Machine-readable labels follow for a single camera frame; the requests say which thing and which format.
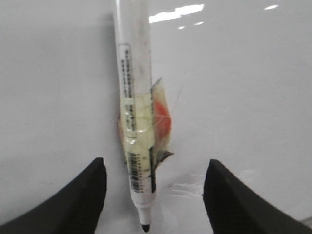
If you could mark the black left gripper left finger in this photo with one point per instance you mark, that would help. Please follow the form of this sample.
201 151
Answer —
75 209

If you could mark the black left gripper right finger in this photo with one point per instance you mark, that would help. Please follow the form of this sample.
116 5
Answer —
233 208

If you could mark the white taped whiteboard marker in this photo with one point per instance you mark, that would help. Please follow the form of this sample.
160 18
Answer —
132 35

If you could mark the white whiteboard with aluminium frame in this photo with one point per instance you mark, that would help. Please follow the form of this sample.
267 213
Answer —
238 82

